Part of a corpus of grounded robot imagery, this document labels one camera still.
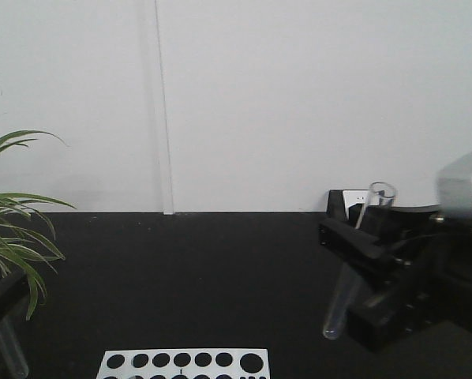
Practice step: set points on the white test tube rack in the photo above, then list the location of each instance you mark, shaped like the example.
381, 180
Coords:
219, 362

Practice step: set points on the clear glass test tube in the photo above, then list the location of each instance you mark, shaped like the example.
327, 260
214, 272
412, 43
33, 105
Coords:
380, 195

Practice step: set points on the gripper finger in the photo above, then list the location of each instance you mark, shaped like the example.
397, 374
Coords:
365, 253
377, 221

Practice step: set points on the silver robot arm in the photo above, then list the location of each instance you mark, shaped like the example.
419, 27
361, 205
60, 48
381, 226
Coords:
454, 199

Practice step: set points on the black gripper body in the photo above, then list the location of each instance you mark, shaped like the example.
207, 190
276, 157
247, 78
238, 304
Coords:
429, 281

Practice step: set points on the black white power socket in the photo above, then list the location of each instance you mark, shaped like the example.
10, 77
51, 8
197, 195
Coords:
340, 201

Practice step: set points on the green spider plant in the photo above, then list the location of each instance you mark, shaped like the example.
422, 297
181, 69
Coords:
27, 236

